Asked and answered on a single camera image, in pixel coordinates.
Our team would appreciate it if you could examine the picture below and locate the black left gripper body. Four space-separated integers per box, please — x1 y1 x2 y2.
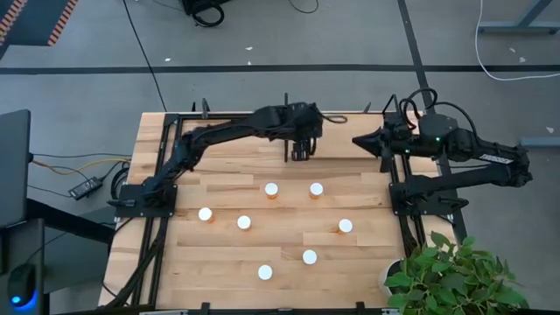
286 103 325 144

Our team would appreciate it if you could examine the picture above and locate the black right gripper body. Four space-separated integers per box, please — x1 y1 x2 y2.
378 115 421 159

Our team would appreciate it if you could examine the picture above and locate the white plant pot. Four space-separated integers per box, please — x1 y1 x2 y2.
378 257 406 298

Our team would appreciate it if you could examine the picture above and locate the grey metal bar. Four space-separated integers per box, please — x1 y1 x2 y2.
519 136 560 148

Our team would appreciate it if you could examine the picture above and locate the green leafy plant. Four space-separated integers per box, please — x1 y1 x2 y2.
384 230 530 315

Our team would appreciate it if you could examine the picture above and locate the grey metal table leg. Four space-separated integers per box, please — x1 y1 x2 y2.
477 0 560 35

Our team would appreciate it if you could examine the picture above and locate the black power adapter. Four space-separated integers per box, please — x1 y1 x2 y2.
68 176 104 201

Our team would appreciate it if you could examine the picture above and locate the dark grey monitor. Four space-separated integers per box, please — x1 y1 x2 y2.
0 108 32 228

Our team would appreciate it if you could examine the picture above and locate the black side desk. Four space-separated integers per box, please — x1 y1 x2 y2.
0 196 117 315

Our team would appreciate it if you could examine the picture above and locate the dark mat orange striped edge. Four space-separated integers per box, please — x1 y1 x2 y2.
0 0 80 60

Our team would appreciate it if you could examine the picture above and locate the black computer mouse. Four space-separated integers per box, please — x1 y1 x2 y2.
6 262 39 310

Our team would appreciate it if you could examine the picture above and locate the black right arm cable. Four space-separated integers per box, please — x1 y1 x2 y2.
400 87 480 137

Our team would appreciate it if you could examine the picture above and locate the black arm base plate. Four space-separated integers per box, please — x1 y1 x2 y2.
388 181 469 216
114 183 179 219

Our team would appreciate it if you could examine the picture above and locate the black aluminium table frame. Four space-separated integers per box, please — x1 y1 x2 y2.
102 92 428 315

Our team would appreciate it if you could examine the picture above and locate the black cable arc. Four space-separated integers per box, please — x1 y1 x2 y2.
287 0 320 14

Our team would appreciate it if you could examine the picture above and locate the white floor cable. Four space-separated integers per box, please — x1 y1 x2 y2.
474 0 560 82

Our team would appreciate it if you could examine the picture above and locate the black equipment with coiled cable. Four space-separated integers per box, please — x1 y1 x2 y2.
179 0 233 28

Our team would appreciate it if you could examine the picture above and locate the long black floor cable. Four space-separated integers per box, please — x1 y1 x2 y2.
122 0 168 113

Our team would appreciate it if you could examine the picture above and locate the yellow cable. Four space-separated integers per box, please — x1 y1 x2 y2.
31 157 132 176

